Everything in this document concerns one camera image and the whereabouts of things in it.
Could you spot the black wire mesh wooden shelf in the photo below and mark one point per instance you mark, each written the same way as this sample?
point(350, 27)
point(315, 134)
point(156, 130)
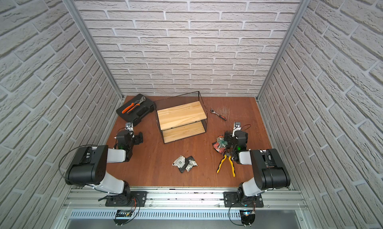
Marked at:
point(181, 116)

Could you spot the aluminium front rail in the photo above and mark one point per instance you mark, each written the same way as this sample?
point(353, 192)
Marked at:
point(194, 198)

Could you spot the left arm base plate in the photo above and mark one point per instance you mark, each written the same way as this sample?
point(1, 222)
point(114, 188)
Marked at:
point(134, 198)

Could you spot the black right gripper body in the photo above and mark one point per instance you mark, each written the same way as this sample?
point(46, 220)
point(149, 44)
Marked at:
point(229, 135)

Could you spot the white black tea bag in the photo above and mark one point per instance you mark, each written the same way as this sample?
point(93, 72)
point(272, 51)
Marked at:
point(190, 161)
point(180, 163)

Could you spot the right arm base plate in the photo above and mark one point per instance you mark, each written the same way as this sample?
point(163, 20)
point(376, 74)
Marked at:
point(235, 199)

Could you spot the left controller board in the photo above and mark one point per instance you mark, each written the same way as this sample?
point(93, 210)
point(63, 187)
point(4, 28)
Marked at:
point(122, 217)

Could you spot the right controller board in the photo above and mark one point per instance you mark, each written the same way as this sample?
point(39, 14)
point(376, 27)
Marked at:
point(247, 217)

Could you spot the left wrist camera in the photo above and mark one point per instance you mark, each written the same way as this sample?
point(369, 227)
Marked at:
point(129, 128)

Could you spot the aluminium corner post left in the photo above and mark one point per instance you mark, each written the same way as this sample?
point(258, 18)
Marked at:
point(70, 5)

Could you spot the red black ratchet wrench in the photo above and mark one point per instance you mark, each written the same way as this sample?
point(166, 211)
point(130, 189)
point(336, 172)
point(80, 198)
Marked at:
point(219, 115)

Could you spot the aluminium corner post right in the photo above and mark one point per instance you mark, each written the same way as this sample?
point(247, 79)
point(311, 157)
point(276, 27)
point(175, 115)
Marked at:
point(285, 42)

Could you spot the controller board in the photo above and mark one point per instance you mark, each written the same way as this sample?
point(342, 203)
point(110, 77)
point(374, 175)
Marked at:
point(122, 217)
point(247, 217)

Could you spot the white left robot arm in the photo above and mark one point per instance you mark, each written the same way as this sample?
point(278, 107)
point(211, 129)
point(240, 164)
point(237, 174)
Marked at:
point(89, 165)

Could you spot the aluminium corner post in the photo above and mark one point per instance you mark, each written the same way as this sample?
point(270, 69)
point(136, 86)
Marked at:
point(285, 42)
point(70, 5)

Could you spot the green floral tea bag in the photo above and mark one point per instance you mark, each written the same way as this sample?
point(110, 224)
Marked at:
point(222, 143)

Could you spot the red tea bag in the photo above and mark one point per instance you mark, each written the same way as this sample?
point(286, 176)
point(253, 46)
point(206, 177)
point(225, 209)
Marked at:
point(219, 150)

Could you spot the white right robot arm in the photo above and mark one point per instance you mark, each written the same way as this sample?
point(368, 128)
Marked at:
point(269, 171)

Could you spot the black tool tray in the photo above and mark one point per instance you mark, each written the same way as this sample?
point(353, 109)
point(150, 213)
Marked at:
point(136, 115)

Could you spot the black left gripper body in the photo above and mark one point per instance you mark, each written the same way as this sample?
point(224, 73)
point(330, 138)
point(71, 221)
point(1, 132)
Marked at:
point(137, 138)

